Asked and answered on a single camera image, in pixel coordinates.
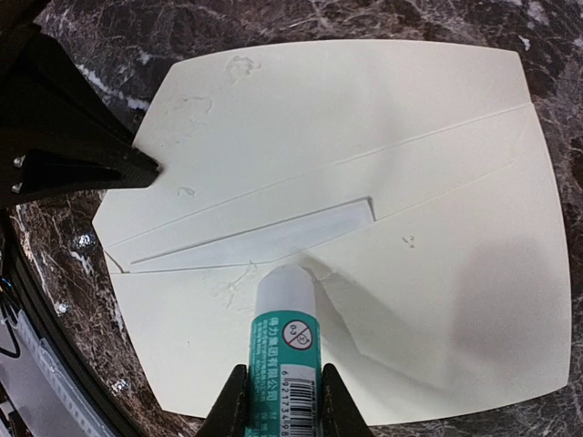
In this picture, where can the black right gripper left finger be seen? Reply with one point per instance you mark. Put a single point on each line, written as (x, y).
(228, 416)

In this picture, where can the white letter paper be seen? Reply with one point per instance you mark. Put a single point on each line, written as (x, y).
(266, 244)

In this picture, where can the small glue bottle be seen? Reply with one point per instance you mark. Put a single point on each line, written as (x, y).
(285, 367)

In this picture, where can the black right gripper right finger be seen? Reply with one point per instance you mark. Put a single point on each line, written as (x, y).
(340, 415)

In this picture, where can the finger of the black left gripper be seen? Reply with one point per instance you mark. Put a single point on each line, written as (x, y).
(57, 136)

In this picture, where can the cream envelope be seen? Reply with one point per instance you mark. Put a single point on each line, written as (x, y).
(455, 300)

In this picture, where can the black front rail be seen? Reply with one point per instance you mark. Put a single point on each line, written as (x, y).
(69, 377)

